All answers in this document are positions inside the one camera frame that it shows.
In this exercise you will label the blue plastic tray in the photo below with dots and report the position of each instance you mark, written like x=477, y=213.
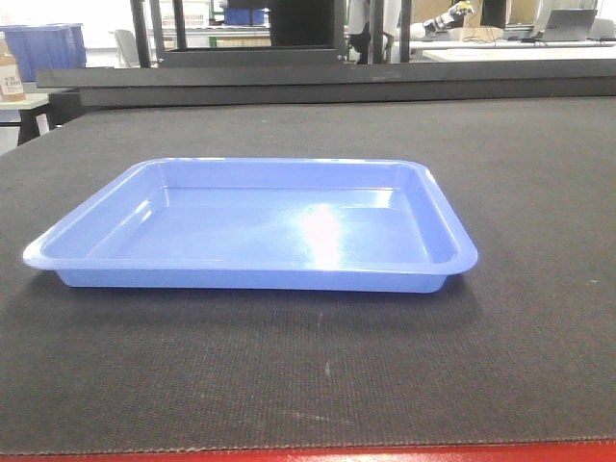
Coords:
x=274, y=223

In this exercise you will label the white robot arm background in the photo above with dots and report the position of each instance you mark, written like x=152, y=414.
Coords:
x=452, y=18

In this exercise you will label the dark woven table mat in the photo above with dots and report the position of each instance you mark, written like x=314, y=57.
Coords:
x=521, y=348

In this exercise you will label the black low table edge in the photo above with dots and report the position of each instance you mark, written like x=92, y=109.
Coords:
x=338, y=83

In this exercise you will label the grey laptop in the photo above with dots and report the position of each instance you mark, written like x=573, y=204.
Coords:
x=567, y=25

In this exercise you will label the blue plastic storage bin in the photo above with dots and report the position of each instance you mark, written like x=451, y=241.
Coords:
x=46, y=46

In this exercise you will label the brown cardboard box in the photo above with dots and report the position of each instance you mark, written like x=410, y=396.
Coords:
x=11, y=86

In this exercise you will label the black metal frame rack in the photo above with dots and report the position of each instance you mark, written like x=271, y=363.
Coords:
x=212, y=34

